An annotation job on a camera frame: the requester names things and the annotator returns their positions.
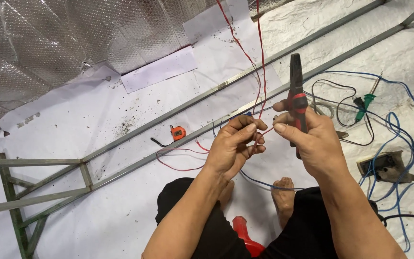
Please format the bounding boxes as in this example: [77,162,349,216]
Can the person's left hand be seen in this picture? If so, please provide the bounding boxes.
[204,115,268,180]

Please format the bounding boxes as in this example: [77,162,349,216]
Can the person's right hand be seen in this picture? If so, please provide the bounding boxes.
[272,100,348,178]

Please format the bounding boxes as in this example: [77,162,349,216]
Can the black and red pliers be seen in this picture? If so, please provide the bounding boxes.
[286,53,309,160]

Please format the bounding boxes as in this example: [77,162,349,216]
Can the long red wire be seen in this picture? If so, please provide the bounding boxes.
[216,0,262,115]
[248,0,276,157]

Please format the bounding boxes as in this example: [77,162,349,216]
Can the small blue object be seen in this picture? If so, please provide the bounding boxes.
[228,111,253,121]

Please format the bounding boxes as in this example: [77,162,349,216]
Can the person's left foot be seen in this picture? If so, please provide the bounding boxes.
[217,179,236,212]

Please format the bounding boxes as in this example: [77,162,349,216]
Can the person's foot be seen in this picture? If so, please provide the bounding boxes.
[217,179,236,212]
[271,177,296,230]

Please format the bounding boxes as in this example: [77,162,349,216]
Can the orange tape measure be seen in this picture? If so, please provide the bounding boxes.
[150,125,187,148]

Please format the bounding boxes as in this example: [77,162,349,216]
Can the green soldering iron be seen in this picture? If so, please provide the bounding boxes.
[354,71,384,124]

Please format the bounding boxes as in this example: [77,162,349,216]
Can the person's black trousers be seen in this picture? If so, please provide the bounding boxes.
[155,177,384,259]

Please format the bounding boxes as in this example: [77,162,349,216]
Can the person's right foot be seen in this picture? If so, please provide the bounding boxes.
[271,177,296,230]

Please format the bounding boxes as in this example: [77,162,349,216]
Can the black socket on wooden block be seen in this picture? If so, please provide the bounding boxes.
[356,150,414,184]

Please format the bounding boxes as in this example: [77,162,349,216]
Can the red plastic stool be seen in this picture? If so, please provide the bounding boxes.
[232,215,266,258]

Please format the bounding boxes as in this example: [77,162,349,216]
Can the white paper sheet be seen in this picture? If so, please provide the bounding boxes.
[182,0,283,108]
[120,45,199,94]

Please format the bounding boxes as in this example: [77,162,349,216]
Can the silver bubble foil insulation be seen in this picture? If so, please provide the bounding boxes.
[0,0,295,137]

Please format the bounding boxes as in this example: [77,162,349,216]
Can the grey cable coil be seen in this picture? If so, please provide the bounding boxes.
[308,101,336,120]

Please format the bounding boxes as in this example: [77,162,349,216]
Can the black soldering iron cord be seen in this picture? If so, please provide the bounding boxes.
[311,79,375,147]

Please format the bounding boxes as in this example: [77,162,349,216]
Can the thin blue wire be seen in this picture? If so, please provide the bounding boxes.
[212,119,305,191]

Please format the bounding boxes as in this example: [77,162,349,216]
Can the looped red wire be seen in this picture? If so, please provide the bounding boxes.
[155,138,212,172]

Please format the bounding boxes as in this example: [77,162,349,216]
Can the looped blue cable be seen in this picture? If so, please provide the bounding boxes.
[357,112,414,253]

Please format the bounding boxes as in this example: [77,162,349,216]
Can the long blue cable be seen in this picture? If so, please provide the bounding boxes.
[302,70,414,141]

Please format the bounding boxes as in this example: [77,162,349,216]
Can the thick black cable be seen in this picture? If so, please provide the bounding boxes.
[368,200,414,228]

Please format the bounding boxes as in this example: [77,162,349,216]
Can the grey metal truss frame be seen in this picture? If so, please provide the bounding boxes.
[0,0,414,259]

